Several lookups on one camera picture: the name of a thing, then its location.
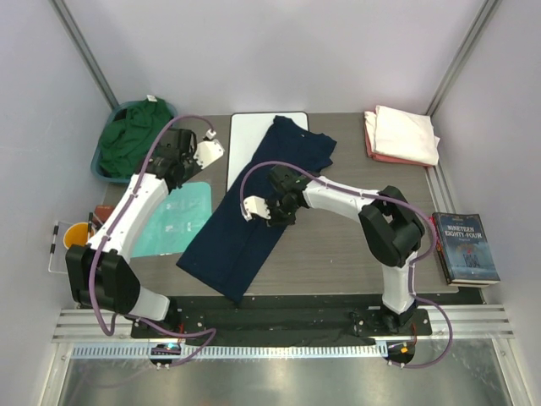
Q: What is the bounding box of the navy blue t shirt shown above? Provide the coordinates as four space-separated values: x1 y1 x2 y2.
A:
177 116 336 303

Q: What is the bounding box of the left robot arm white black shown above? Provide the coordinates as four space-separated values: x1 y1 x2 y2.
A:
65 129 223 337

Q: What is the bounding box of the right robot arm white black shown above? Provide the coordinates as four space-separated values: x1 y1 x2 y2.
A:
266 165 425 334

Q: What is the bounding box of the green t shirt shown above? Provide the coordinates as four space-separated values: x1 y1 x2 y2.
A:
98 97 177 178

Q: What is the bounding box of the teal cutting board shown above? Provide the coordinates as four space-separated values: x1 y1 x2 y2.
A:
132 182 212 258

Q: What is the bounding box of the white board with black rim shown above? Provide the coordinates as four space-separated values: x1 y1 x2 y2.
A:
227 112 309 190

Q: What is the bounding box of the teal laundry basket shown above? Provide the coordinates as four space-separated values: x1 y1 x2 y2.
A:
90 99 179 185

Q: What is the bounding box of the brown red block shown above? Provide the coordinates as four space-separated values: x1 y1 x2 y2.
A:
94 205 114 224

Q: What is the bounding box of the white mug orange inside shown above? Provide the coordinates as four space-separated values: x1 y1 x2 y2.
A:
63 222 94 250

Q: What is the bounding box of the black white marker pen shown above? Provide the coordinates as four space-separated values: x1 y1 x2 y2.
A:
49 224 59 255

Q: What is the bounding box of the clear acrylic tray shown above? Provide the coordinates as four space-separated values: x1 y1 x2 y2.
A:
47 221 75 275

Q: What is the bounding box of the dark blue book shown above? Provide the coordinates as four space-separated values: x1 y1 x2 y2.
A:
432 212 500 288

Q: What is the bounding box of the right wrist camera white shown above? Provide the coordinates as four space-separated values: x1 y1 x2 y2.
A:
241 195 271 222

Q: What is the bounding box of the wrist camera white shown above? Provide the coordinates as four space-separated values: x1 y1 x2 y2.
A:
194 129 225 170
241 195 271 222

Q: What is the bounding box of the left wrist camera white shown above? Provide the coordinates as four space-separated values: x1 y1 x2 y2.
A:
194 129 225 170

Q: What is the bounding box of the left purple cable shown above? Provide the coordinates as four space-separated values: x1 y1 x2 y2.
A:
89 113 219 367

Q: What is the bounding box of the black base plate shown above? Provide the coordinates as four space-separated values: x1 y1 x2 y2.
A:
155 294 432 346

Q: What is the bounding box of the white slotted cable duct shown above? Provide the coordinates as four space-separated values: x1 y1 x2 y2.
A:
71 342 388 360

